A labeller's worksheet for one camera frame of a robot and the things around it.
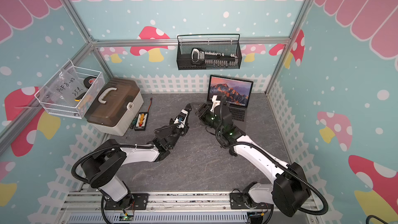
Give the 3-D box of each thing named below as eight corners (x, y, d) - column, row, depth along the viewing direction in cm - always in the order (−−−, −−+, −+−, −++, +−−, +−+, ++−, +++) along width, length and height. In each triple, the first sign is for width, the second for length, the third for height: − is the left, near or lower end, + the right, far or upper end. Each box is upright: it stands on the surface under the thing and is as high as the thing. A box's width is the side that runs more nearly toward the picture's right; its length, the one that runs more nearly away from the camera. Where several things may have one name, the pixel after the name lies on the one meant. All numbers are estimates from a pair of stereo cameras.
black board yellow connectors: (134, 130, 102) (132, 128, 100) (139, 114, 111) (138, 112, 109) (145, 130, 102) (143, 128, 100) (149, 114, 111) (148, 112, 109)
